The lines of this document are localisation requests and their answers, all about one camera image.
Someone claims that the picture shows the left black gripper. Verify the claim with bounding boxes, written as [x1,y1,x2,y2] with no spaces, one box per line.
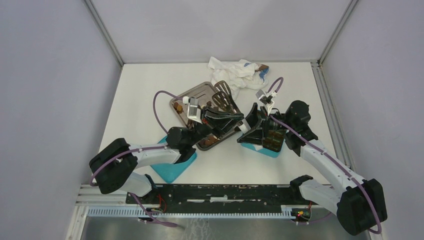
[187,105,244,147]

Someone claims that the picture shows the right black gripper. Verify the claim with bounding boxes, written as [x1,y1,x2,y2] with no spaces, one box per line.
[234,103,294,146]

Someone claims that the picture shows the steel tongs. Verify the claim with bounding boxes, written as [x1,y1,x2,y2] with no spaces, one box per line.
[211,80,251,134]

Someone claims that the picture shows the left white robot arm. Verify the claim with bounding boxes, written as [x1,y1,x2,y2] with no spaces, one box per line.
[89,107,244,204]

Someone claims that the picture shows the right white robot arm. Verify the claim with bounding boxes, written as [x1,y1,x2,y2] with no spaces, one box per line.
[237,100,388,236]

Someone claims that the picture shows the teal chocolate box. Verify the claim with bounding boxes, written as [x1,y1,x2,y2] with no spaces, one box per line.
[241,130,287,158]

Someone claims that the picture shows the oval milk chocolate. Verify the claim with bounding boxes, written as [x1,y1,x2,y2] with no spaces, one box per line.
[173,102,179,112]

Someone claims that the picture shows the steel tray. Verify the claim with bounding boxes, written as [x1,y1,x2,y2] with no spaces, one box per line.
[169,81,246,152]

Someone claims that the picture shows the white crumpled cloth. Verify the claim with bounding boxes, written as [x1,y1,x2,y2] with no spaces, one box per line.
[207,56,269,99]

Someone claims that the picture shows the teal box lid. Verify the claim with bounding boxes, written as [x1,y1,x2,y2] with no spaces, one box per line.
[150,151,198,184]

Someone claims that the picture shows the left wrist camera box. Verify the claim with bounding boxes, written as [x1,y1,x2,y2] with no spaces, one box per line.
[182,96,202,123]

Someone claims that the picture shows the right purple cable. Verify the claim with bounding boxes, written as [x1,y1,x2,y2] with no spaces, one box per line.
[266,77,382,235]

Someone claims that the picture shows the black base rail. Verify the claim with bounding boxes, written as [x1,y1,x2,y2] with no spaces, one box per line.
[139,184,310,214]

